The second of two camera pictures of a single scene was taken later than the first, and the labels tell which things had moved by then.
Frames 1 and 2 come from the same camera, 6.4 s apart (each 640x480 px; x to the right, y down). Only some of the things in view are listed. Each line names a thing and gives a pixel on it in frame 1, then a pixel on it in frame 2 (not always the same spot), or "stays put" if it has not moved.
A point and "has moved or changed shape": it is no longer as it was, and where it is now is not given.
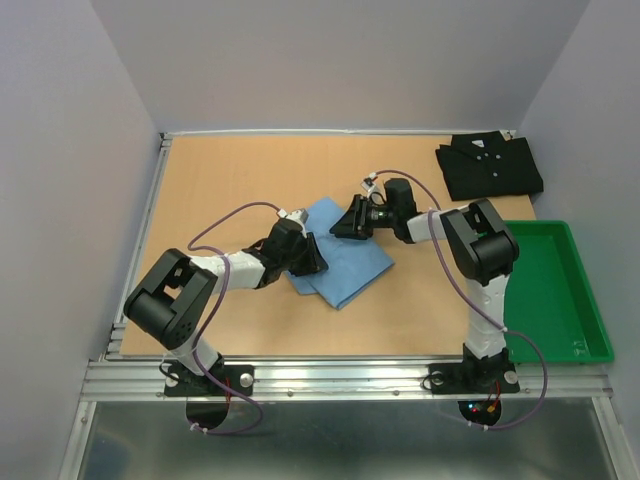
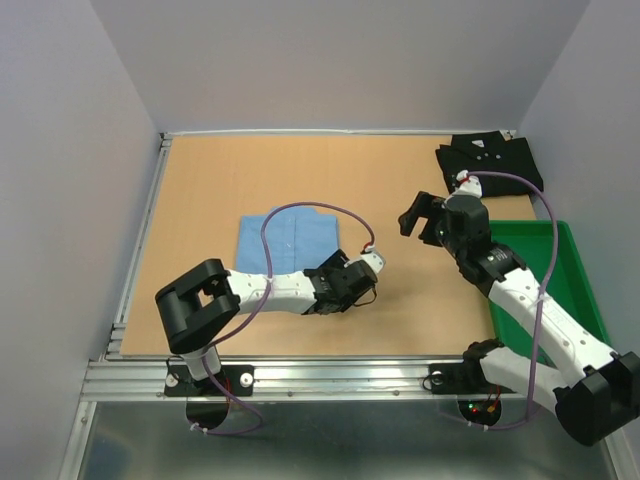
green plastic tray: x=550 y=299 stays put
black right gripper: x=353 y=222 → x=426 y=205
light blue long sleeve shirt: x=352 y=262 has moved or changed shape
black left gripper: x=313 y=261 → x=335 y=262
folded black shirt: x=490 y=164 stays put
